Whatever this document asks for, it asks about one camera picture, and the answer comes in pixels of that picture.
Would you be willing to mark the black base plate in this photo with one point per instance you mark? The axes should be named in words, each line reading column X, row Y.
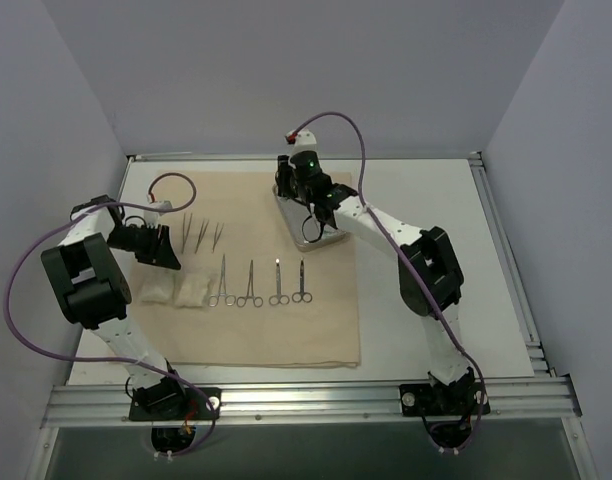
column 439, row 400
column 160, row 403

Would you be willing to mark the white gauze pack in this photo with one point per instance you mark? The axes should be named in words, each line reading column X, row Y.
column 192, row 290
column 157, row 289

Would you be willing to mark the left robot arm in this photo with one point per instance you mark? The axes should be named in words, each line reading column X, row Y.
column 92, row 291

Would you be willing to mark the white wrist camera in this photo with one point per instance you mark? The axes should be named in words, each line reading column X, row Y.
column 301, row 141
column 154, row 210

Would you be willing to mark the beige cloth wrap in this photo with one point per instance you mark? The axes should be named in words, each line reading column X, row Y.
column 323, row 333

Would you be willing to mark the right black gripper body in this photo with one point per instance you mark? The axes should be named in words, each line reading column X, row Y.
column 287, row 183

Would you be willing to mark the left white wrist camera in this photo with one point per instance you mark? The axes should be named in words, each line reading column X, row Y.
column 154, row 210

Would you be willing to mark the thin metal tweezers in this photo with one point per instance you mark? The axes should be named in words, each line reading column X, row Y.
column 186, row 227
column 201, row 234

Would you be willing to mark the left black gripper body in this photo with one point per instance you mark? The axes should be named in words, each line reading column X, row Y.
column 153, row 244

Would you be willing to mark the metal instrument tray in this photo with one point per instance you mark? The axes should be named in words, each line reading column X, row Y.
column 304, row 229

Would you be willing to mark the aluminium frame rail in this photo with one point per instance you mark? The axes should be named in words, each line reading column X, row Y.
column 299, row 403

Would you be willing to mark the surgical forceps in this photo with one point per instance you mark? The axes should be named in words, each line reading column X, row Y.
column 250, row 297

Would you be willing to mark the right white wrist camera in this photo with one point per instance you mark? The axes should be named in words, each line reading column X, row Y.
column 301, row 141

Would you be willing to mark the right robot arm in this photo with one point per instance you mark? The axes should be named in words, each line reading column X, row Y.
column 429, row 275

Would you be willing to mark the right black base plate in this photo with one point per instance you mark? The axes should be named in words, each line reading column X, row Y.
column 439, row 400

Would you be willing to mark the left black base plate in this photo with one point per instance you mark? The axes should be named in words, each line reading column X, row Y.
column 160, row 403

